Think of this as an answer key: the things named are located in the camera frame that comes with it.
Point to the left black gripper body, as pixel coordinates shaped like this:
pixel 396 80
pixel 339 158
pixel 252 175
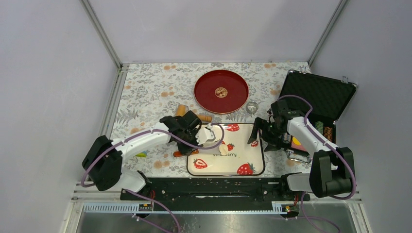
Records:
pixel 185 147

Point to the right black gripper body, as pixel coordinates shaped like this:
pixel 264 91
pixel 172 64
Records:
pixel 272 133

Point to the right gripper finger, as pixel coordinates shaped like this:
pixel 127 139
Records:
pixel 272 147
pixel 256 127

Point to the metal round cookie cutter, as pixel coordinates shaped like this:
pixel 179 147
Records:
pixel 252 108

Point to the wooden roller with handle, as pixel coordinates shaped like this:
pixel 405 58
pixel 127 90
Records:
pixel 182 109

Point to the round cut dough wrapper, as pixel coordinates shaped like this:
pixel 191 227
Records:
pixel 223 149

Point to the strawberry pattern rectangular tray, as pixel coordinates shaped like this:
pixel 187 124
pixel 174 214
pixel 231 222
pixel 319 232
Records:
pixel 242 159

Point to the metal scraper orange handle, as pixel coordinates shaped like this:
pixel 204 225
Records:
pixel 209 148

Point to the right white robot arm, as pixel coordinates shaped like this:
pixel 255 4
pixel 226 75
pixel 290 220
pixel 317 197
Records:
pixel 332 170

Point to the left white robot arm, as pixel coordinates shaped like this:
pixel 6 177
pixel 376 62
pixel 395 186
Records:
pixel 105 162

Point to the yellow poker chip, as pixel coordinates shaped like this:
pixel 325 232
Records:
pixel 295 141

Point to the floral tablecloth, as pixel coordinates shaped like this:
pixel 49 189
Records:
pixel 152 91

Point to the red round lacquer tray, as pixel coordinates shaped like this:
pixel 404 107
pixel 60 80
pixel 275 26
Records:
pixel 221 91

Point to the colourful toy brick block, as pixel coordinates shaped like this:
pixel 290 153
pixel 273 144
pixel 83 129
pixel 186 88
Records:
pixel 142 154

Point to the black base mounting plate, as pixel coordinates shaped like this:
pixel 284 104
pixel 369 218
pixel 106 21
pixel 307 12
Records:
pixel 219 194

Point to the black poker chip case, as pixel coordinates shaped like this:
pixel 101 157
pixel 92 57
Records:
pixel 328 97

